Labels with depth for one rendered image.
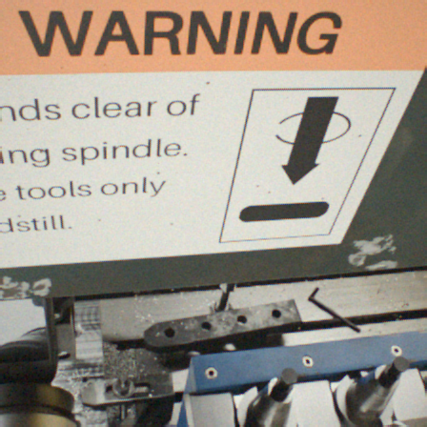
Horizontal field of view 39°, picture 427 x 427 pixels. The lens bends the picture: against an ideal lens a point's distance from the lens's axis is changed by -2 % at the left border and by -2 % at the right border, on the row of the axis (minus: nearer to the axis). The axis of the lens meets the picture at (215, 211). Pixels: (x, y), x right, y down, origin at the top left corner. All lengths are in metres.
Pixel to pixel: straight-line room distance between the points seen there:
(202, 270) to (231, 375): 0.44
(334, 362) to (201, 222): 0.51
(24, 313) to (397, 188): 0.24
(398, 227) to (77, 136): 0.13
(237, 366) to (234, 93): 0.53
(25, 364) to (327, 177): 0.25
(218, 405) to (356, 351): 0.17
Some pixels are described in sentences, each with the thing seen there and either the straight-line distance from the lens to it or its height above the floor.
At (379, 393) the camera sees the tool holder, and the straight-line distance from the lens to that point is 0.63.
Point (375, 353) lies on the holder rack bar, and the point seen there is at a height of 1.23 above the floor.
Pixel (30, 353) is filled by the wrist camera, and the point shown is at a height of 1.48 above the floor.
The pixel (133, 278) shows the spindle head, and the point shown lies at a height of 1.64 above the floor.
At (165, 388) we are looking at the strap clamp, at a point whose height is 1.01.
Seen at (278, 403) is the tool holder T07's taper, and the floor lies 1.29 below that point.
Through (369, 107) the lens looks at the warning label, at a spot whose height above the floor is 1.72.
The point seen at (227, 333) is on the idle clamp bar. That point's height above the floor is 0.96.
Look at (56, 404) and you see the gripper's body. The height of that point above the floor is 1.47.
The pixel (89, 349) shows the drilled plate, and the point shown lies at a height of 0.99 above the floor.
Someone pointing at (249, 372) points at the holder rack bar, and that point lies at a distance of 0.67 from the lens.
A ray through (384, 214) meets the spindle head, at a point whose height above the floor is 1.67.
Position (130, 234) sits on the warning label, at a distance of 0.20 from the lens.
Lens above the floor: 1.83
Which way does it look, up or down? 51 degrees down
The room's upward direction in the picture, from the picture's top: 11 degrees clockwise
